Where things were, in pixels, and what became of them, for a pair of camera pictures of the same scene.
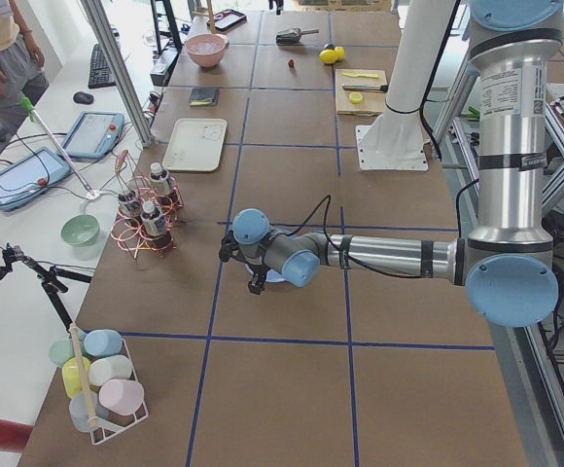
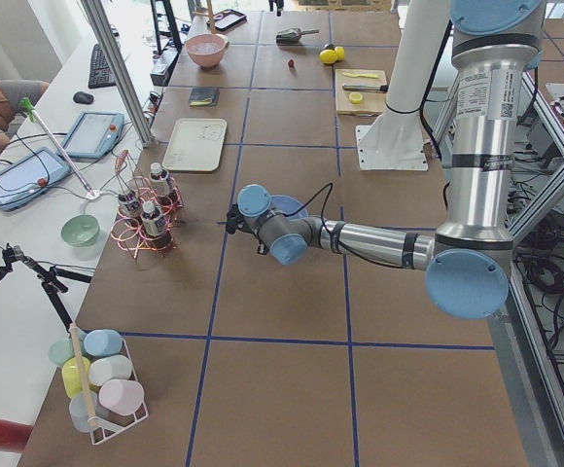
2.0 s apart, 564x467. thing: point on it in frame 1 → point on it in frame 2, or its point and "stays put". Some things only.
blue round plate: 291,271 → 287,205
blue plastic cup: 103,342 stays put
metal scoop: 292,37 stays put
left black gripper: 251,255 → 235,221
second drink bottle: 152,219 stays put
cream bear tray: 195,144 stays put
